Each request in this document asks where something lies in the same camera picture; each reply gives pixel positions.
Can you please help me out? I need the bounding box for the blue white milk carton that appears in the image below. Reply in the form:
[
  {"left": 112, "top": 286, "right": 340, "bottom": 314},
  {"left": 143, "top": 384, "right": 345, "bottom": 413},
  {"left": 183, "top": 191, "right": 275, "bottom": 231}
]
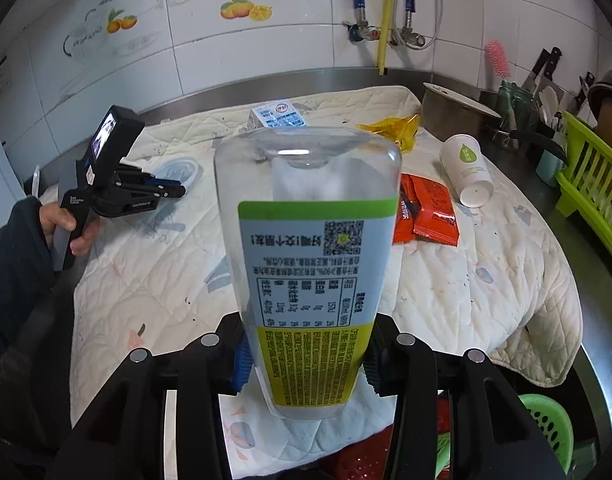
[{"left": 246, "top": 100, "right": 306, "bottom": 130}]

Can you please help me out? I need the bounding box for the clear plastic bottle green label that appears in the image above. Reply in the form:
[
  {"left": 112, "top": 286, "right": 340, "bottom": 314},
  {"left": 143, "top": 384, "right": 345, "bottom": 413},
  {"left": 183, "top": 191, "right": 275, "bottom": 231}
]
[{"left": 214, "top": 127, "right": 401, "bottom": 420}]

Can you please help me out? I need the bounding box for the red snack packet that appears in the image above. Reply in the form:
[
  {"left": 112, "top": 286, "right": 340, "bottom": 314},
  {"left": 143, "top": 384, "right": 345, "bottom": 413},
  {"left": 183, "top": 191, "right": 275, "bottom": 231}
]
[
  {"left": 393, "top": 174, "right": 421, "bottom": 244},
  {"left": 412, "top": 176, "right": 460, "bottom": 246}
]

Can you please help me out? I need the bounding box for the yellow plastic wrapper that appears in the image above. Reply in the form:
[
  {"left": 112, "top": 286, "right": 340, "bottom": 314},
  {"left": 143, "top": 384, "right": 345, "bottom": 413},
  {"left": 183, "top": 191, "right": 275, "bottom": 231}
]
[{"left": 357, "top": 114, "right": 421, "bottom": 154}]

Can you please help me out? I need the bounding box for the white paper cup green logo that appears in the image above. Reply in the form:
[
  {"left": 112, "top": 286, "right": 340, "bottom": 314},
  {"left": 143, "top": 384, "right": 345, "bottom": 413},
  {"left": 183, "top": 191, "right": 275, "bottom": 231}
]
[{"left": 439, "top": 133, "right": 493, "bottom": 208}]

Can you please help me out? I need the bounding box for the dark sleeve left forearm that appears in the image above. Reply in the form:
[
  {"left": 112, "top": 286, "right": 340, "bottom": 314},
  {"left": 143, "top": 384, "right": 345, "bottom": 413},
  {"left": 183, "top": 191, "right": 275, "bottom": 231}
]
[{"left": 0, "top": 197, "right": 56, "bottom": 358}]

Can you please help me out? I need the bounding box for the person's left hand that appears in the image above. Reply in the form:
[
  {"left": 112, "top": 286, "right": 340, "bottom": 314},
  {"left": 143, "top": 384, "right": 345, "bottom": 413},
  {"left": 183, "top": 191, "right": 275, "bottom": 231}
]
[{"left": 39, "top": 202, "right": 101, "bottom": 256}]

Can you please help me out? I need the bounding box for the green plastic basket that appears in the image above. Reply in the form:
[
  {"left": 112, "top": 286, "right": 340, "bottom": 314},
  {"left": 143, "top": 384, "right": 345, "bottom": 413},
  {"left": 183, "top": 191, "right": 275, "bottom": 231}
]
[{"left": 519, "top": 393, "right": 574, "bottom": 474}]

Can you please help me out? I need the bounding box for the red plastic basket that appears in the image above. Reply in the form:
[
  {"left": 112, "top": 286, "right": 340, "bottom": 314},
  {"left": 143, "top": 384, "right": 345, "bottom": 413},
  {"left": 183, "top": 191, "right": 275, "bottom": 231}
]
[{"left": 335, "top": 393, "right": 453, "bottom": 480}]

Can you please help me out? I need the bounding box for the white quilted cloth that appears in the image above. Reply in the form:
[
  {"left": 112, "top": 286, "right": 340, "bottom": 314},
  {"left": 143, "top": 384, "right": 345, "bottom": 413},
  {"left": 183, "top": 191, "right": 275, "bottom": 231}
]
[{"left": 66, "top": 105, "right": 582, "bottom": 478}]

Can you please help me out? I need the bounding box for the lime green dish rack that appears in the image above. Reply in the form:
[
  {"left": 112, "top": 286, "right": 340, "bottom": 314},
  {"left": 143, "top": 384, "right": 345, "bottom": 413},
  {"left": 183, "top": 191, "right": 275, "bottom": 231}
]
[{"left": 555, "top": 112, "right": 612, "bottom": 256}]

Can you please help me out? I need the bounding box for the teal cup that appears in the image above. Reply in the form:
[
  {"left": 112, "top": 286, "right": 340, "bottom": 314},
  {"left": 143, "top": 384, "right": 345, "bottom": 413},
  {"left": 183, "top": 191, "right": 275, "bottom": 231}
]
[{"left": 536, "top": 151, "right": 564, "bottom": 188}]

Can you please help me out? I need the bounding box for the yellow gas pipe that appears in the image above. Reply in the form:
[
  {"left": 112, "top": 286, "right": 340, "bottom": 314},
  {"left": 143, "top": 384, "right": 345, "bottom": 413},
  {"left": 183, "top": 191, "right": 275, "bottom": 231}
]
[{"left": 376, "top": 0, "right": 395, "bottom": 76}]

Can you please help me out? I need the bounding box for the steel pot with lid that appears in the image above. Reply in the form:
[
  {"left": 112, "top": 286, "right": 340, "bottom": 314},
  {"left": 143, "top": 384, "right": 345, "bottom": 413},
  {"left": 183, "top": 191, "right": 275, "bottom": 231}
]
[{"left": 421, "top": 82, "right": 502, "bottom": 141}]

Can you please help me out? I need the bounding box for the green utensil jar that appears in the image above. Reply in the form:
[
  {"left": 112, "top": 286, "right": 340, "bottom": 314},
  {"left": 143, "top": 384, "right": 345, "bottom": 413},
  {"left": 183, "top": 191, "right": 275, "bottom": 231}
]
[{"left": 496, "top": 80, "right": 534, "bottom": 132}]

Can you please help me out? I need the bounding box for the dark metal wok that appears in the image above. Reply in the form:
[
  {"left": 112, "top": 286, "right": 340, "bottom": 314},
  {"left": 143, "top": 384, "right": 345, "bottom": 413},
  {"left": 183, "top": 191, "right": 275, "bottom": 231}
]
[{"left": 588, "top": 70, "right": 612, "bottom": 119}]

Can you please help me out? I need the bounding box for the pink bottle brush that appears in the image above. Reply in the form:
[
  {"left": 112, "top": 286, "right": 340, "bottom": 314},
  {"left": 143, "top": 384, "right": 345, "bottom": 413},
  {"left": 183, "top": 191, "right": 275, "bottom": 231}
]
[{"left": 484, "top": 40, "right": 511, "bottom": 79}]

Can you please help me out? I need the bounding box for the left metal hose with valve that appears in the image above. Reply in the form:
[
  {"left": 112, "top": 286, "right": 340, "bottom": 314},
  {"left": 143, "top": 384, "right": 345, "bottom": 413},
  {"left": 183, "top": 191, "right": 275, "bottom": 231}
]
[{"left": 341, "top": 0, "right": 382, "bottom": 44}]

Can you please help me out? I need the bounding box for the metal hose with valve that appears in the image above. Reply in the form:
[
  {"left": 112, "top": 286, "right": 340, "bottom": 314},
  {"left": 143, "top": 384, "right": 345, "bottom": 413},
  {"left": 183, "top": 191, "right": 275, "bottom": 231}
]
[
  {"left": 341, "top": 0, "right": 382, "bottom": 44},
  {"left": 390, "top": 0, "right": 445, "bottom": 52}
]

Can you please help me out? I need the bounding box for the right metal hose with valve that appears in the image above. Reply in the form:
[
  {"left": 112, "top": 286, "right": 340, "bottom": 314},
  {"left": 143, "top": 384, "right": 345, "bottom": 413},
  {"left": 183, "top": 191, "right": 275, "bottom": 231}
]
[{"left": 390, "top": 0, "right": 445, "bottom": 52}]

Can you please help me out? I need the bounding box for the black handled cleaver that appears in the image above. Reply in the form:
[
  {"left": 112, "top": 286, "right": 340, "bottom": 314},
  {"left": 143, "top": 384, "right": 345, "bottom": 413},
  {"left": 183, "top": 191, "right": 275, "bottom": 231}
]
[{"left": 520, "top": 47, "right": 563, "bottom": 96}]

